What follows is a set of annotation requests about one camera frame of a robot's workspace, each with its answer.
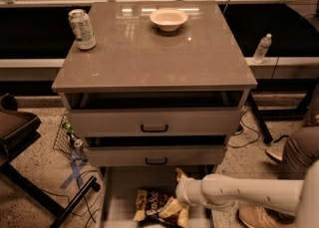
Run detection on brown chip bag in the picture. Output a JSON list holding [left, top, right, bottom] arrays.
[[133, 167, 191, 228]]

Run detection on dark office chair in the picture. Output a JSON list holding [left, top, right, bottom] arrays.
[[0, 94, 100, 228]]

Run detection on tan sneaker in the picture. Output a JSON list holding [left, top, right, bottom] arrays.
[[238, 205, 295, 228]]

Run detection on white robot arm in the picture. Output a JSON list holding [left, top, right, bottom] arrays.
[[159, 161, 319, 228]]

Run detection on grey drawer cabinet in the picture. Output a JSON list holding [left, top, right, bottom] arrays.
[[51, 0, 258, 228]]

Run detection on white paper bowl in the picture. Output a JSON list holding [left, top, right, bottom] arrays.
[[150, 8, 188, 32]]

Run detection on top drawer with handle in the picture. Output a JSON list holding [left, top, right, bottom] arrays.
[[66, 108, 244, 137]]

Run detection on open bottom drawer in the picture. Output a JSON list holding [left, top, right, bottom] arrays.
[[96, 165, 218, 228]]

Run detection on wire mesh basket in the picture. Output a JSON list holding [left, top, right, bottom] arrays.
[[53, 115, 85, 161]]

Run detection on white soda can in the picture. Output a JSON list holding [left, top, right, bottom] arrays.
[[69, 9, 96, 50]]

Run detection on drawer with handle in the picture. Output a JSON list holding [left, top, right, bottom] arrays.
[[66, 108, 244, 137], [85, 145, 225, 166]]

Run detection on black floor cable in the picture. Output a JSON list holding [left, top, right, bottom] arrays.
[[226, 110, 261, 149]]

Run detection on clear plastic water bottle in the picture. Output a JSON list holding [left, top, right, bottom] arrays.
[[253, 34, 272, 64]]

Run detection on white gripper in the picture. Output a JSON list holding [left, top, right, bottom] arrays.
[[159, 178, 201, 218]]

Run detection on middle drawer with handle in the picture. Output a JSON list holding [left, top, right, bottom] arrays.
[[85, 145, 225, 166]]

